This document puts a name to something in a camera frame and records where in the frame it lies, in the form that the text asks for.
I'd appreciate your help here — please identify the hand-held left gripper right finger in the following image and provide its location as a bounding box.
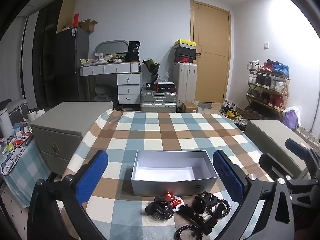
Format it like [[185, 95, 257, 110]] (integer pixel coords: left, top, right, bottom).
[[212, 150, 296, 240]]

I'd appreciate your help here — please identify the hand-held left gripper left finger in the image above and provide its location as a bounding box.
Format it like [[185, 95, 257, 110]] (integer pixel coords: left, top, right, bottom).
[[26, 150, 109, 240]]

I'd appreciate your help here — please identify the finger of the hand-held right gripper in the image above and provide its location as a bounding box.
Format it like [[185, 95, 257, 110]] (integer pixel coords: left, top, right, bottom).
[[259, 153, 312, 180], [285, 138, 314, 161]]

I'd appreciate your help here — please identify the black hair claw clip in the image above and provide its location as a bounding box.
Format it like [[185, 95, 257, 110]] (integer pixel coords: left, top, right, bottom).
[[194, 191, 217, 214], [145, 196, 174, 222]]

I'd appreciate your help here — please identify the long black banana hair clip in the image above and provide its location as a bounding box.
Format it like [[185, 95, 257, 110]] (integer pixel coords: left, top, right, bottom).
[[179, 204, 218, 235]]

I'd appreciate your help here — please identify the grey cardboard box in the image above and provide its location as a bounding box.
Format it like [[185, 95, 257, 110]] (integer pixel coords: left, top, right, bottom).
[[131, 150, 218, 197]]

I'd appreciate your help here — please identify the red hair clip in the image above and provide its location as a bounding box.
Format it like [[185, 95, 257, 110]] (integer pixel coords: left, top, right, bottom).
[[165, 191, 185, 212]]

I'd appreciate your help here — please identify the purple bag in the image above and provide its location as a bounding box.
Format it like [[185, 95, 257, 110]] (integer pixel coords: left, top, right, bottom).
[[282, 106, 302, 130]]

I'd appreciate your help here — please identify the grey bedside cabinet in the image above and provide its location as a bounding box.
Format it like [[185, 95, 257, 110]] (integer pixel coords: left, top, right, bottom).
[[30, 101, 114, 176], [244, 119, 313, 180]]

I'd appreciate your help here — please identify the checked side table cloth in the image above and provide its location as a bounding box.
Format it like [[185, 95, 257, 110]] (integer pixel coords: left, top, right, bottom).
[[0, 135, 54, 208]]

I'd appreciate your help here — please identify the pile of shoes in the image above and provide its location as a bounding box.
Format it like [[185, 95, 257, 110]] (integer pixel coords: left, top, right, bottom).
[[219, 99, 248, 126]]

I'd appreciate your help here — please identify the checked tablecloth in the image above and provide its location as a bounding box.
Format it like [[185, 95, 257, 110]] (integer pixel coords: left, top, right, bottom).
[[57, 110, 275, 240]]

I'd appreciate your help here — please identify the small cardboard box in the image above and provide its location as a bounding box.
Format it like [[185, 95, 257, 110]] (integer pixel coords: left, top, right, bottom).
[[182, 102, 199, 113]]

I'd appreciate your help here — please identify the cloud-shaped white pad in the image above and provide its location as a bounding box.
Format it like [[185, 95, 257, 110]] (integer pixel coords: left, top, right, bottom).
[[0, 145, 26, 176]]

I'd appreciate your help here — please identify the silver suitcase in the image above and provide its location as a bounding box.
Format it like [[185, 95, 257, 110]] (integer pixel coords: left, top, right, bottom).
[[140, 90, 177, 113]]

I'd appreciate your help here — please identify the white upright suitcase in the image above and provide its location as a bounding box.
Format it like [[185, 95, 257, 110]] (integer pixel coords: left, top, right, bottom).
[[174, 62, 198, 113]]

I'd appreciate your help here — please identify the white cylindrical container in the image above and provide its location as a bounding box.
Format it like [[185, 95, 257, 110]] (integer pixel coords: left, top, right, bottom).
[[0, 109, 14, 138]]

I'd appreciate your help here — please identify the white desk with drawers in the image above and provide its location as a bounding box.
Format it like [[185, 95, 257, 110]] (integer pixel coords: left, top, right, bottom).
[[80, 61, 142, 105]]

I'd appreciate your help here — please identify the wooden door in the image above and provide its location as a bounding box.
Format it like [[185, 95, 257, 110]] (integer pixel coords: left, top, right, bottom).
[[190, 0, 231, 103]]

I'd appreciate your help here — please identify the red and black carton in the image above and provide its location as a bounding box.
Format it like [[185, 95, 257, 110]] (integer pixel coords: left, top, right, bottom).
[[155, 82, 175, 93]]

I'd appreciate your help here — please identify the dark grey refrigerator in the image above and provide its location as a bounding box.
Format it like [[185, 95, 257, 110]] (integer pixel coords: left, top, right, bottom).
[[55, 26, 90, 103]]

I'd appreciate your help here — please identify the desk clutter pile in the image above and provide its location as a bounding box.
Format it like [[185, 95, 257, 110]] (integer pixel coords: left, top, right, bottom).
[[80, 52, 125, 67]]

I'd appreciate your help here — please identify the black wrapped flower bouquet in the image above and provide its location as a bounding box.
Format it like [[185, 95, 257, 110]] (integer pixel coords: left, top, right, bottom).
[[142, 58, 160, 83]]

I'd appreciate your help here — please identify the black and red shoe box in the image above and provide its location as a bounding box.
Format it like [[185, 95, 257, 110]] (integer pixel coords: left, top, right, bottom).
[[174, 56, 195, 64]]

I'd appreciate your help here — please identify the dark wardrobe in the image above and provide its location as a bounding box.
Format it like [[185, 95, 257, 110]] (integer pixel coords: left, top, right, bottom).
[[32, 4, 66, 108]]

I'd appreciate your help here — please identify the black gift box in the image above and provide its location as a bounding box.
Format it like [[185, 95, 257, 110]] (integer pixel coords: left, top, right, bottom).
[[124, 41, 141, 62]]

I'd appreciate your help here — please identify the arched grey mirror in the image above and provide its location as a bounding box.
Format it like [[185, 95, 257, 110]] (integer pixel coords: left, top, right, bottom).
[[95, 39, 129, 58]]

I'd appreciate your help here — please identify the yellow and black shoe box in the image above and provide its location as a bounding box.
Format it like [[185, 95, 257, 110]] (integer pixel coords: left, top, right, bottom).
[[174, 39, 196, 49]]

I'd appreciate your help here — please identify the open cardboard box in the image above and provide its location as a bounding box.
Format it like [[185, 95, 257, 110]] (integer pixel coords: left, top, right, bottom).
[[78, 19, 98, 32]]

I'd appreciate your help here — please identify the flat cardboard sheet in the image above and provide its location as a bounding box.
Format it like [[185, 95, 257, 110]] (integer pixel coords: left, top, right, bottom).
[[56, 0, 76, 33]]

